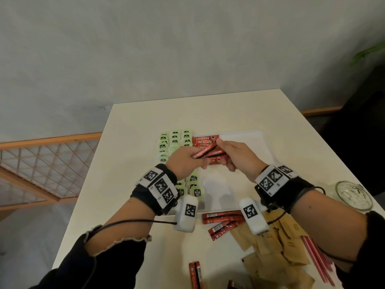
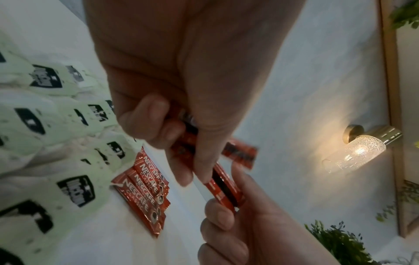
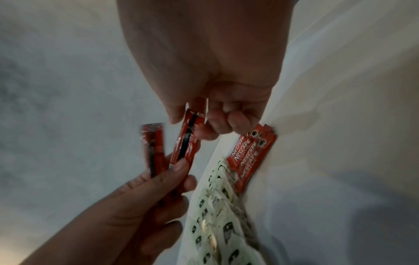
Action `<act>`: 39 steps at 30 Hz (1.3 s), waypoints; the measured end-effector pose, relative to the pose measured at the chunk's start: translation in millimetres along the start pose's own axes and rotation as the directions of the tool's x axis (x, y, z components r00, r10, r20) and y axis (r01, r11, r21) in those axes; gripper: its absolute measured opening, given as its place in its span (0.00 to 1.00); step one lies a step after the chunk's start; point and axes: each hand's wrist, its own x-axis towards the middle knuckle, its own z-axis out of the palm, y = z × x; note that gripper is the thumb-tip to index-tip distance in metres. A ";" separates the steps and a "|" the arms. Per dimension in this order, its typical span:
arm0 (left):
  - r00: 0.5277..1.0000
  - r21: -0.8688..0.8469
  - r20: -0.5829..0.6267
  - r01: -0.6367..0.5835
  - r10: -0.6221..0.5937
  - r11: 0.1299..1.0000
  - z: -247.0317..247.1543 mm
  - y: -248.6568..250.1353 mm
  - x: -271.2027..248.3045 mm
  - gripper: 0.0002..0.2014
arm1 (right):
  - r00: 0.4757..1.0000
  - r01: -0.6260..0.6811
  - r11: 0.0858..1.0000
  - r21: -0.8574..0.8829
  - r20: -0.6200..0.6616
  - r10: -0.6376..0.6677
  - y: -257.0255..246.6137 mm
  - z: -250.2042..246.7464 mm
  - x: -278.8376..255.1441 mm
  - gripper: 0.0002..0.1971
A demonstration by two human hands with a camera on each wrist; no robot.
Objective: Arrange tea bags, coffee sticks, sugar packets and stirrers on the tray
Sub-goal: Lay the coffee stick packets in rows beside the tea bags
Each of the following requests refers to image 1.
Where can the person's left hand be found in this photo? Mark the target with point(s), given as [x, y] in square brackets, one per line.
[186, 164]

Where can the person's right hand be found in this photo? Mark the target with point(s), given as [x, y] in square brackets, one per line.
[243, 160]

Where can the white tray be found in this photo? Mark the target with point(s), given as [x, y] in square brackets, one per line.
[249, 141]

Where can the rows of laid tea bags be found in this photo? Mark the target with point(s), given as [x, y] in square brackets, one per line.
[174, 135]

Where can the pile of red coffee sachets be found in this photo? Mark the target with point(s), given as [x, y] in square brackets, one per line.
[219, 215]

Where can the pile of brown sugar packets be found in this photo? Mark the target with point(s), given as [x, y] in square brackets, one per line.
[270, 252]

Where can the red stirrer sticks bundle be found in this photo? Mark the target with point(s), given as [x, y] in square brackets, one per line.
[315, 258]

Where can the person's left forearm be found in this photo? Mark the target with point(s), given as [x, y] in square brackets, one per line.
[120, 225]

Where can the person's right forearm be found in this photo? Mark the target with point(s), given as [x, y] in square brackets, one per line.
[328, 225]

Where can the person's black top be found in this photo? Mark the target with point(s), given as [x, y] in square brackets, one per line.
[120, 267]

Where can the black left wristband marker tags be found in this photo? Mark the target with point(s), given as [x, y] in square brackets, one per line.
[159, 186]

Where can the clear glass jar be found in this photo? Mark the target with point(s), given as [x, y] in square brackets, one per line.
[355, 195]

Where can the black furniture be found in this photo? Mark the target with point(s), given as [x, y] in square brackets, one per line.
[361, 132]

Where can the wooden lattice screen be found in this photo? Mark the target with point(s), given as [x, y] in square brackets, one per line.
[45, 142]

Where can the green hanging plant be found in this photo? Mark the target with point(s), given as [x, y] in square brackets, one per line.
[365, 52]

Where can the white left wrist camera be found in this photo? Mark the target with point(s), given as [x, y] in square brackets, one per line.
[186, 212]

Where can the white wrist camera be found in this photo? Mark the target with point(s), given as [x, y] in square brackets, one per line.
[251, 213]
[186, 212]

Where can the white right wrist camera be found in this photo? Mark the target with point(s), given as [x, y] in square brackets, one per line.
[251, 213]

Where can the wooden wall rail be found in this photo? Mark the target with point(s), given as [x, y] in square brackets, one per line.
[318, 111]

